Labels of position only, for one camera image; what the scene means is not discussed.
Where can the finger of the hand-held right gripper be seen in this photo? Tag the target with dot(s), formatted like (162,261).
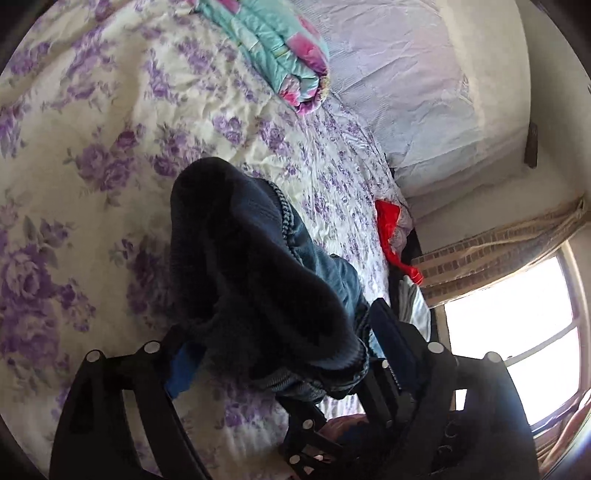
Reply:
(304,424)
(383,392)

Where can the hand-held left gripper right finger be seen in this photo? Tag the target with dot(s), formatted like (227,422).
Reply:
(397,332)

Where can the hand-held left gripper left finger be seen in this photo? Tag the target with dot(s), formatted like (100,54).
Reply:
(184,369)

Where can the blue denim pants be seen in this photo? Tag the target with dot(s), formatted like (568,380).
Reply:
(240,277)

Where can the white grey cloth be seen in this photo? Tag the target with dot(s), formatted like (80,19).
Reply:
(411,300)

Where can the brick pattern curtain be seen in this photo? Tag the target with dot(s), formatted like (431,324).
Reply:
(461,263)

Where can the red cloth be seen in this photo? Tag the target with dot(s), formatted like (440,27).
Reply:
(388,221)

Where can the window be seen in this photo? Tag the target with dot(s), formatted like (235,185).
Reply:
(508,323)

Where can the purple floral bed quilt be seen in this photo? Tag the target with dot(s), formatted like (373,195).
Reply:
(92,115)

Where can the folded teal pink floral blanket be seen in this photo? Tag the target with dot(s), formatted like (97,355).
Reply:
(268,41)

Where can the small dark wall bracket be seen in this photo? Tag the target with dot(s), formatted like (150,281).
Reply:
(531,145)

